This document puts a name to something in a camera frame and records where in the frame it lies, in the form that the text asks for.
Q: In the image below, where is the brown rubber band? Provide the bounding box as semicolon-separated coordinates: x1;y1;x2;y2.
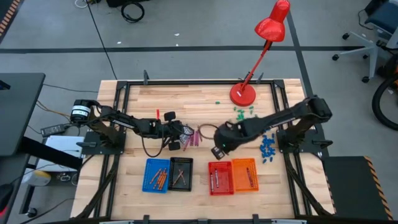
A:
198;123;220;141

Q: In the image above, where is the black aluminium table frame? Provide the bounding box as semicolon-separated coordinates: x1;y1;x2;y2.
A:
71;70;335;224

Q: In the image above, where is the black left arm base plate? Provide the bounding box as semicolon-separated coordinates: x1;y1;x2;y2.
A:
81;129;127;156

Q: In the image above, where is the grey office chair blue seat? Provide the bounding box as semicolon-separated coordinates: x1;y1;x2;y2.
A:
331;0;398;84

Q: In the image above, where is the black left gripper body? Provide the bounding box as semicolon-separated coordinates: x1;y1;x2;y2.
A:
147;111;185;152

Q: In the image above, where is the coiled black cable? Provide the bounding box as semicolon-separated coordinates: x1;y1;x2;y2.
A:
120;1;146;24

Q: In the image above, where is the blue plastic basket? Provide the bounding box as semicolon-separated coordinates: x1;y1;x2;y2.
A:
142;157;172;194

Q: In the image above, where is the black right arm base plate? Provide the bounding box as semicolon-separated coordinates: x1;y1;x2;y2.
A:
275;129;333;154

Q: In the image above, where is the black power adapter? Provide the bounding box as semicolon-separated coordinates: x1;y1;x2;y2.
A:
40;123;71;138

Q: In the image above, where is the black platform hazard stripe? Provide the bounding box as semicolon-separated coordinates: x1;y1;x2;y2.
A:
322;155;395;221

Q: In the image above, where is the white and yellow object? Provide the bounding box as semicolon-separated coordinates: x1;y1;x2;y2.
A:
22;169;52;187

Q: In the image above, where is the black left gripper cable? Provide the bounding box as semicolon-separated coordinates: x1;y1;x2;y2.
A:
141;135;165;158

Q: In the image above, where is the black mat hazard stripe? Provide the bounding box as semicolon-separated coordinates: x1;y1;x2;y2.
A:
0;0;22;38

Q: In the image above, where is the orange plastic basket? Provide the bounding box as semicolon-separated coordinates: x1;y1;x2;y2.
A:
231;157;260;192

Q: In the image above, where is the black plastic basket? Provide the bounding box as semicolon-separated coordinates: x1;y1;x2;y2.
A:
167;157;194;192

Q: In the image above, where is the long black floor cable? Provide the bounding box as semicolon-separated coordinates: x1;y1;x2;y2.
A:
85;0;118;81

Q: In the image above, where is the black desk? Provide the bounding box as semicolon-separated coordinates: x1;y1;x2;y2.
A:
0;73;46;156

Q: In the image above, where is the red plastic basket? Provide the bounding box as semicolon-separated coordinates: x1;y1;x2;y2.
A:
207;161;235;196

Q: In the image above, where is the red desk lamp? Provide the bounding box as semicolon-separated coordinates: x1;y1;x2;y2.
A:
229;0;292;107

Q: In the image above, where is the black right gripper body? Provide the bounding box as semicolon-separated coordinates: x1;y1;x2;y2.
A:
211;121;247;161

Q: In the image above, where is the white box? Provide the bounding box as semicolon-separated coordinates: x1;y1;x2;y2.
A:
35;135;85;172

